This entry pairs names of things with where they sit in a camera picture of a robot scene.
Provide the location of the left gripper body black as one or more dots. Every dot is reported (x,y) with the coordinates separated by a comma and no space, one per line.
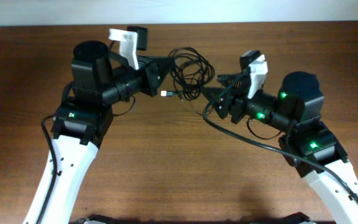
(151,79)

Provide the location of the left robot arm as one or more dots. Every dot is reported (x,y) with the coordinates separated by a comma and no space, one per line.
(101,78)

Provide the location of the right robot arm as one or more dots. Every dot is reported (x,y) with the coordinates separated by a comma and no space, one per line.
(306,142)

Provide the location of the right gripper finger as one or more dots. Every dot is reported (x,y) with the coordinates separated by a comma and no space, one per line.
(236,80)
(224,99)

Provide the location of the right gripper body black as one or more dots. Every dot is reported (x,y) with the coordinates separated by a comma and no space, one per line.
(229,104)

